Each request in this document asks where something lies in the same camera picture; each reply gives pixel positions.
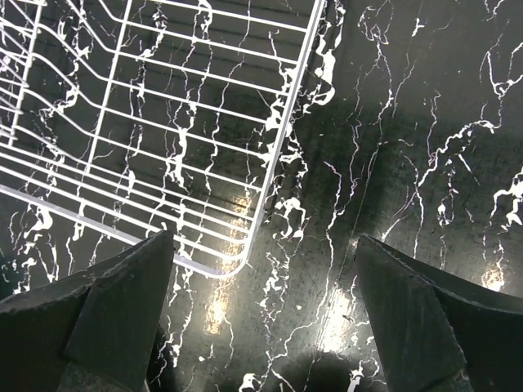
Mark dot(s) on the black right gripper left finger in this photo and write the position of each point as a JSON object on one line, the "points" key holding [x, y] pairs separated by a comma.
{"points": [[91, 331]]}

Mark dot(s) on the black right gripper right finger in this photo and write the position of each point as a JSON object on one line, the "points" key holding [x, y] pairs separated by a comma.
{"points": [[435, 331]]}

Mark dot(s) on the white wire dish rack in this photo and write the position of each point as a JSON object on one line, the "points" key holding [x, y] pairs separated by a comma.
{"points": [[124, 118]]}

